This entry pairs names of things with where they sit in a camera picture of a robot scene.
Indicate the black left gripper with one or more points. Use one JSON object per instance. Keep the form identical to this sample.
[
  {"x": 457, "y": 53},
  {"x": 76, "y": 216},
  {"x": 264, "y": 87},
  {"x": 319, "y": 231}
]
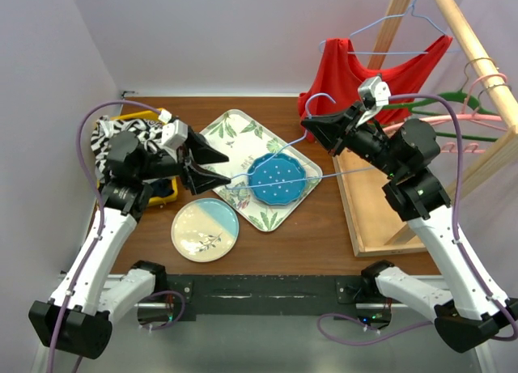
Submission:
[{"x": 195, "y": 179}]

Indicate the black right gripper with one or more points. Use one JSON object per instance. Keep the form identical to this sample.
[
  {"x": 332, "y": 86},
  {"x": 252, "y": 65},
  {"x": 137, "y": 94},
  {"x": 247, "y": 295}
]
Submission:
[{"x": 327, "y": 129}]

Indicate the navy maroon-trimmed tank top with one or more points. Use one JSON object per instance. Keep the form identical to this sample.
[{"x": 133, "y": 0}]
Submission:
[{"x": 162, "y": 188}]

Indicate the black white striped tank top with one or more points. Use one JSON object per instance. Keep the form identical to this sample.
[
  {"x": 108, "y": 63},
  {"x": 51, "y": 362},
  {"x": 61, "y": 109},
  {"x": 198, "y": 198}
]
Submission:
[{"x": 147, "y": 131}]

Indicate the red tank top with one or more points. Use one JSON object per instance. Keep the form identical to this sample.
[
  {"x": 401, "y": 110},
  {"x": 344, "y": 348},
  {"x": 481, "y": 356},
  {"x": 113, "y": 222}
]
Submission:
[{"x": 340, "y": 73}]

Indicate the green plastic hanger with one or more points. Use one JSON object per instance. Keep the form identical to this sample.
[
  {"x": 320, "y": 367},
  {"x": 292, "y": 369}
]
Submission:
[{"x": 458, "y": 97}]

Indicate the thin pink wire hanger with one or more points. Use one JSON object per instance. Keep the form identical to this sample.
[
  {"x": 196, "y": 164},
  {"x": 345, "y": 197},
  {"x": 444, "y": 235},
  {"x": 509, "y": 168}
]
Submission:
[{"x": 485, "y": 90}]

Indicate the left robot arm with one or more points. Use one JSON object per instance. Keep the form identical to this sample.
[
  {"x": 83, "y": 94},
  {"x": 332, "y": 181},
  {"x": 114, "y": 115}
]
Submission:
[{"x": 80, "y": 315}]

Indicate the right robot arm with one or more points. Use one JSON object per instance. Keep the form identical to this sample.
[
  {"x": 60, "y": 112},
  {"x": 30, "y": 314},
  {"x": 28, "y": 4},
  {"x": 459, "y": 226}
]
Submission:
[{"x": 473, "y": 309}]

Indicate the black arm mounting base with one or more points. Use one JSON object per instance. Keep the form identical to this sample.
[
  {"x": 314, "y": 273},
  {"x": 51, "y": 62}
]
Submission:
[{"x": 273, "y": 295}]

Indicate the blue dotted plate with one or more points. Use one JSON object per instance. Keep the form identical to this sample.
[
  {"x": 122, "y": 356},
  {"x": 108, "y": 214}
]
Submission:
[{"x": 276, "y": 180}]

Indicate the cream and blue plate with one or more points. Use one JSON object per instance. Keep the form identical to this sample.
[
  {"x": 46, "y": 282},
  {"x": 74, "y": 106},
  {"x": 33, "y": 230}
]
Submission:
[{"x": 205, "y": 230}]

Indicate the yellow plastic bin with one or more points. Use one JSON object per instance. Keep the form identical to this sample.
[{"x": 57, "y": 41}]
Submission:
[{"x": 154, "y": 201}]

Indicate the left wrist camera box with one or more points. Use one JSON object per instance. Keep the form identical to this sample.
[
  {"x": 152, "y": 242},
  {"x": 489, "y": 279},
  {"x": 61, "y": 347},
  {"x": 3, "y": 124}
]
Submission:
[{"x": 174, "y": 134}]

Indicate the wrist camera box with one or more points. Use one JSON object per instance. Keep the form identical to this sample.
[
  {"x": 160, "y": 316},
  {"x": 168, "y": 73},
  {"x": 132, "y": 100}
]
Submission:
[
  {"x": 374, "y": 94},
  {"x": 174, "y": 134}
]

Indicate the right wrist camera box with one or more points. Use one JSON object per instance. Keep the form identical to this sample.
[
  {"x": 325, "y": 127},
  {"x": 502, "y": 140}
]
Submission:
[{"x": 374, "y": 94}]

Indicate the wooden clothes rack frame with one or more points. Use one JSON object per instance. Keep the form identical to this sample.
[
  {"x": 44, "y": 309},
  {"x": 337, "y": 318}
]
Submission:
[{"x": 373, "y": 227}]

